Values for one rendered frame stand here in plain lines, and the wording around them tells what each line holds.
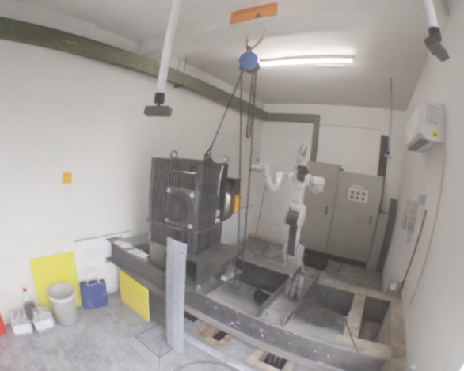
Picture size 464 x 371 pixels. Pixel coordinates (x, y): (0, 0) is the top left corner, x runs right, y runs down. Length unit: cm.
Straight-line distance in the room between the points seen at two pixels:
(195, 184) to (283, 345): 129
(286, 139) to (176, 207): 355
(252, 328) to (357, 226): 309
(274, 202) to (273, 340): 364
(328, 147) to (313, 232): 159
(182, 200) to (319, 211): 316
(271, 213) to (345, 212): 156
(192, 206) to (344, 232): 325
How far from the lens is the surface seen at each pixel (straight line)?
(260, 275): 256
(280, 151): 498
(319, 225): 457
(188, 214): 177
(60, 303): 246
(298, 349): 178
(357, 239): 452
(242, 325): 188
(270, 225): 516
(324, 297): 241
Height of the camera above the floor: 167
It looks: 7 degrees down
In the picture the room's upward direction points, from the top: 6 degrees clockwise
